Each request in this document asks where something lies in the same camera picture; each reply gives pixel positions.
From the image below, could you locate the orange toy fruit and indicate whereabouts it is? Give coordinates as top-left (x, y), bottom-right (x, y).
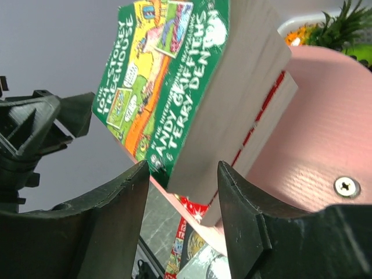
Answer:
top-left (284, 24), bottom-right (316, 46)

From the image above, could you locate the white fruit basket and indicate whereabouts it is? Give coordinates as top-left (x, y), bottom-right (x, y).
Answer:
top-left (277, 13), bottom-right (325, 37)

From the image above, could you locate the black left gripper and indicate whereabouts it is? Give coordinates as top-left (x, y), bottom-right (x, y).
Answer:
top-left (1, 90), bottom-right (95, 213)

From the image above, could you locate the pink three-tier shelf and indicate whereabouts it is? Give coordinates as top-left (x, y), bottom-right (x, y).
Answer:
top-left (112, 45), bottom-right (372, 256)

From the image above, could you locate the green 104-storey treehouse book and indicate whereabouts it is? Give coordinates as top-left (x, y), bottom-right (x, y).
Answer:
top-left (92, 1), bottom-right (291, 203)

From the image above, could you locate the black Maugham book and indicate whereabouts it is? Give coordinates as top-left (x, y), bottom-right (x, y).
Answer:
top-left (180, 223), bottom-right (206, 271)

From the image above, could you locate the red 13-storey treehouse book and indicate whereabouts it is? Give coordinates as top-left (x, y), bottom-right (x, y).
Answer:
top-left (164, 217), bottom-right (188, 279)

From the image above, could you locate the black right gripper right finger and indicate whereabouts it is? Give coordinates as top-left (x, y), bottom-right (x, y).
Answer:
top-left (217, 161), bottom-right (371, 278)

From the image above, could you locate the red 156-storey treehouse book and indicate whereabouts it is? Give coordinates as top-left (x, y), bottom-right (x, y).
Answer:
top-left (177, 70), bottom-right (298, 224)

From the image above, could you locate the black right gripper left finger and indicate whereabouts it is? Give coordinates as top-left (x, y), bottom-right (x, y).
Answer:
top-left (1, 161), bottom-right (149, 278)

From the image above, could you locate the grey Great Gatsby book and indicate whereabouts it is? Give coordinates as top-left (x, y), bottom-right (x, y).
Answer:
top-left (176, 244), bottom-right (231, 279)

